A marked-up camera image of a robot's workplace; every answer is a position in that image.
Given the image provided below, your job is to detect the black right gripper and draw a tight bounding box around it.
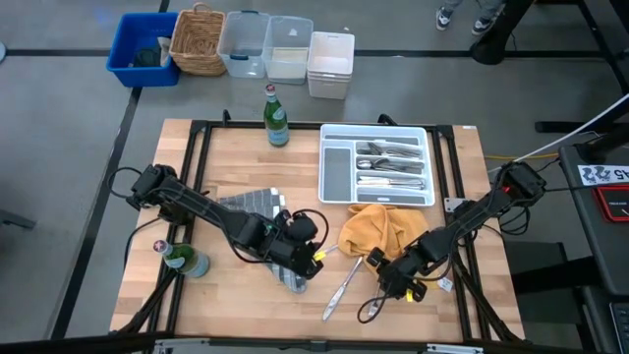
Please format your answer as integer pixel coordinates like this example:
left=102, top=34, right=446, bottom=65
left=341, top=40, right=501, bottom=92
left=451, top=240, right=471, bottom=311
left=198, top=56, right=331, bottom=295
left=366, top=247, right=431, bottom=296

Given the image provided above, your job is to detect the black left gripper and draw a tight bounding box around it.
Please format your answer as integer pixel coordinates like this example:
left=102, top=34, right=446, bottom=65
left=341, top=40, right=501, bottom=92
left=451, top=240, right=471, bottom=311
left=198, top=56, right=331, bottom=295
left=269, top=237, right=326, bottom=281

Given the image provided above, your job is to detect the silver table knife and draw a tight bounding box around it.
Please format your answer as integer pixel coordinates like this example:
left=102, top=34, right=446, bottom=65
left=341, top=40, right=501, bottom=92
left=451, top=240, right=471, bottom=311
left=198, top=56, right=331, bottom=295
left=357, top=175, right=425, bottom=185
left=361, top=181, right=427, bottom=191
left=321, top=255, right=365, bottom=323
left=358, top=178, right=427, bottom=189

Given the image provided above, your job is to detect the large silver spoon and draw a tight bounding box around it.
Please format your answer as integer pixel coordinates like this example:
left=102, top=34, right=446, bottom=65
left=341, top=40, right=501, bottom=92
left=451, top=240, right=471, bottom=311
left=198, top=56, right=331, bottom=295
left=356, top=158, right=389, bottom=172

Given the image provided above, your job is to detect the yellow cloth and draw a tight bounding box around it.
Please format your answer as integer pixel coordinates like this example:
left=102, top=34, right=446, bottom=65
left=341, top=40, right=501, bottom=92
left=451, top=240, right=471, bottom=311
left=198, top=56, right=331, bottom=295
left=336, top=204, right=454, bottom=293

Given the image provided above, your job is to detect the white cutlery tray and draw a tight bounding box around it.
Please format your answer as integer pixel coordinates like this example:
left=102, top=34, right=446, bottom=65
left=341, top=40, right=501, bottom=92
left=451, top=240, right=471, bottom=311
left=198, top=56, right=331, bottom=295
left=317, top=123, right=437, bottom=207

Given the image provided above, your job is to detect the grey checked cloth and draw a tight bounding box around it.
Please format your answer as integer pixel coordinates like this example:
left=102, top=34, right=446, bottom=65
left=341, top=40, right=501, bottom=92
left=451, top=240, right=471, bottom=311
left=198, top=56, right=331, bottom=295
left=217, top=187, right=309, bottom=295

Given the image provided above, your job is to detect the green glass water bottle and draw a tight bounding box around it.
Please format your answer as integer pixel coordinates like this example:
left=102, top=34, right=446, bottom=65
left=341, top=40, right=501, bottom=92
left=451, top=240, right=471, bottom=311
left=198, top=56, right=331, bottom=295
left=262, top=84, right=291, bottom=148
left=151, top=239, right=211, bottom=279

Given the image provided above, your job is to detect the white plastic bin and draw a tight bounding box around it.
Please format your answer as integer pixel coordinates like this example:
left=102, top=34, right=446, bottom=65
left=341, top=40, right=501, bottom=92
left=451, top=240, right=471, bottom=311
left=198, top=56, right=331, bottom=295
left=306, top=30, right=357, bottom=101

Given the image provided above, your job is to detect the black desk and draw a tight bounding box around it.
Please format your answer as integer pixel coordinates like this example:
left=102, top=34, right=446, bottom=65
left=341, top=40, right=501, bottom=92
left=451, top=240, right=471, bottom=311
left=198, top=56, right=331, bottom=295
left=558, top=125, right=629, bottom=354

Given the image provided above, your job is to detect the clear plastic bin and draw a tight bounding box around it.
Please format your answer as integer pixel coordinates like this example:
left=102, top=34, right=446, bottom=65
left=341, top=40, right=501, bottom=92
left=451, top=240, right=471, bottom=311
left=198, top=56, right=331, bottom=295
left=261, top=15, right=315, bottom=86

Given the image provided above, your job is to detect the black stand base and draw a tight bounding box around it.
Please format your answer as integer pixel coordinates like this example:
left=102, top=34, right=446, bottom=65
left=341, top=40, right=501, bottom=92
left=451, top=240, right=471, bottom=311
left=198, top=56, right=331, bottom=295
left=469, top=0, right=535, bottom=67

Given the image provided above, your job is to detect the white label card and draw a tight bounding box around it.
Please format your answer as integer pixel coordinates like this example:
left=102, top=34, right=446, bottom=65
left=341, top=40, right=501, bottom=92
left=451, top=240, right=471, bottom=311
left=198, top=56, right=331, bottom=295
left=577, top=163, right=629, bottom=188

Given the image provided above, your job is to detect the clear bin blue latch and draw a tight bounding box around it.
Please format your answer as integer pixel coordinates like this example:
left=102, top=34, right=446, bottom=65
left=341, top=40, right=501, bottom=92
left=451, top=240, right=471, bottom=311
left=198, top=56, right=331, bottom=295
left=216, top=10, right=272, bottom=80

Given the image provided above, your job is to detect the black keyboard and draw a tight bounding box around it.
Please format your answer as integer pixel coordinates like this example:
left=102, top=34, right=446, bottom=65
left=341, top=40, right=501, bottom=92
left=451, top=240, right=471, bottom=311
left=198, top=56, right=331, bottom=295
left=608, top=301, right=629, bottom=354

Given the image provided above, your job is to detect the wicker basket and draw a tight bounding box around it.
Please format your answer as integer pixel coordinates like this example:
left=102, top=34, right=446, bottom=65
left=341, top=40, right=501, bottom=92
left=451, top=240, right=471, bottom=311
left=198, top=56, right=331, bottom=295
left=168, top=1, right=229, bottom=78

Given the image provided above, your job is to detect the dark cloth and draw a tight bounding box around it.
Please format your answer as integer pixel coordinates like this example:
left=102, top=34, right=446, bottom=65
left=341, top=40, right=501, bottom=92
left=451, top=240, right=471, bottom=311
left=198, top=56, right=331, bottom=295
left=131, top=43, right=164, bottom=69

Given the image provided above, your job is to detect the person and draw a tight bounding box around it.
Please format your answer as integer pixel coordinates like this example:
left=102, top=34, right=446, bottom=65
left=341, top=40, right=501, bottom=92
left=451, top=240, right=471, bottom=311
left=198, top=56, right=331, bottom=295
left=434, top=0, right=507, bottom=36

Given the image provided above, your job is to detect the blue plastic bin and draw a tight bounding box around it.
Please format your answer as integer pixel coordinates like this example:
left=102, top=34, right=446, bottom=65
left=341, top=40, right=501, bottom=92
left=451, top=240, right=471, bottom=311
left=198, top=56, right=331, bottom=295
left=105, top=11, right=181, bottom=89

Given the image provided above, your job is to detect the grey chair leg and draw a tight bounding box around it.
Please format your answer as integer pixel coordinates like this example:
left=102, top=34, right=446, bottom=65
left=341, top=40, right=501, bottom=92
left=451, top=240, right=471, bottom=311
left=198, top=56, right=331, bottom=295
left=0, top=207, right=38, bottom=230

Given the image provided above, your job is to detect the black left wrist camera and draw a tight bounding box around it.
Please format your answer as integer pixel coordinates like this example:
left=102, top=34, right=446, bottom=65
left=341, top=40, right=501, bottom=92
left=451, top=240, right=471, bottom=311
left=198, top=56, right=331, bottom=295
left=286, top=214, right=318, bottom=242

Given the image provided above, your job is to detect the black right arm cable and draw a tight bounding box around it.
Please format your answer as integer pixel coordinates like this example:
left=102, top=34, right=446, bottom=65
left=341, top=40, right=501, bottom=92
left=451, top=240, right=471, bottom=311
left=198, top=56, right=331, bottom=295
left=357, top=282, right=453, bottom=325

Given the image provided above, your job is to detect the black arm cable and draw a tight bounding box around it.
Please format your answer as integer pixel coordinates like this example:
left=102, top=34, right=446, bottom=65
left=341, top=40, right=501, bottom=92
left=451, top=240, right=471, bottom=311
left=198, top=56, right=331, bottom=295
left=106, top=166, right=144, bottom=201
left=357, top=282, right=453, bottom=325

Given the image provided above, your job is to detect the black table frame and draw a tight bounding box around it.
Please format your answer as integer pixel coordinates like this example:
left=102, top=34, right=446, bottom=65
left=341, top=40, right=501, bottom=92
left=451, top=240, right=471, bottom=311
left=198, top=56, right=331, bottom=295
left=111, top=110, right=525, bottom=354

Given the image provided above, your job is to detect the yellow floor cable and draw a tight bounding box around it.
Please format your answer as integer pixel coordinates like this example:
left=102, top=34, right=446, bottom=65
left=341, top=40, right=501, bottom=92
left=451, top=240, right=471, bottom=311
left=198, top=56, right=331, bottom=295
left=484, top=153, right=561, bottom=161

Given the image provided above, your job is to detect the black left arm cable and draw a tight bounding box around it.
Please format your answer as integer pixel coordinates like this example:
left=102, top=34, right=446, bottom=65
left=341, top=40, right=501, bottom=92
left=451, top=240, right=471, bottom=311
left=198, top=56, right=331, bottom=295
left=106, top=166, right=144, bottom=201

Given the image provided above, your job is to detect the black metal stand frame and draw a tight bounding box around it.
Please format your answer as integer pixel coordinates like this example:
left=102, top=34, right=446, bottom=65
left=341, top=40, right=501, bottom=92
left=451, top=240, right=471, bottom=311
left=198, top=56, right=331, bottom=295
left=534, top=0, right=629, bottom=134

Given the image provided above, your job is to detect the white cable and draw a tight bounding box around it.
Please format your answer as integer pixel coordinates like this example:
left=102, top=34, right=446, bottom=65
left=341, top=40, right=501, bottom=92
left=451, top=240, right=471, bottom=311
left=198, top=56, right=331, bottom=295
left=488, top=91, right=629, bottom=173

